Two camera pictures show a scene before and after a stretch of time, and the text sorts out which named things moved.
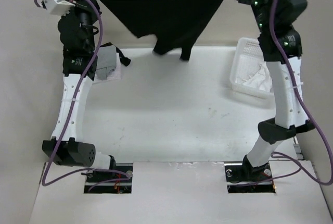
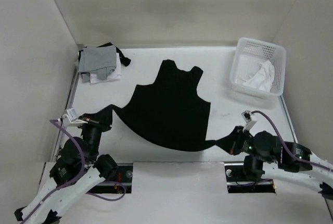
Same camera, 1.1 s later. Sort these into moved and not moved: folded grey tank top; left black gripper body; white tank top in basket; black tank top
Moved: black tank top; left black gripper body
Not moved: white tank top in basket; folded grey tank top
